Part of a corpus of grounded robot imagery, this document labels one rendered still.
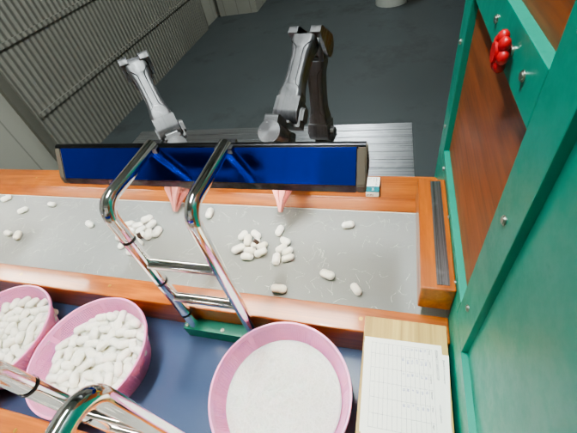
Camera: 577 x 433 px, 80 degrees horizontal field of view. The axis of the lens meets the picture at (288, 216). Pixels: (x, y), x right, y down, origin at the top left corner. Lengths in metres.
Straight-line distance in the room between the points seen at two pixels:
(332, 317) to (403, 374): 0.17
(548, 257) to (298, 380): 0.51
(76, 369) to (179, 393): 0.24
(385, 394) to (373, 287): 0.24
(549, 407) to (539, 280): 0.10
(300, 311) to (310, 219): 0.29
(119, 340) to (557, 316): 0.82
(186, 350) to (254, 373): 0.21
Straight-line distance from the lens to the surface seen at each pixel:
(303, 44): 1.00
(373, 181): 0.97
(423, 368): 0.70
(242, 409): 0.76
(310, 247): 0.88
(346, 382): 0.71
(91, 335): 0.97
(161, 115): 1.13
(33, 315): 1.14
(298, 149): 0.56
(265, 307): 0.78
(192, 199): 0.51
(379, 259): 0.85
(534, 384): 0.41
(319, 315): 0.75
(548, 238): 0.37
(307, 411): 0.73
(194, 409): 0.85
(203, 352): 0.89
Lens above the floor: 1.43
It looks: 45 degrees down
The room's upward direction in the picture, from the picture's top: 14 degrees counter-clockwise
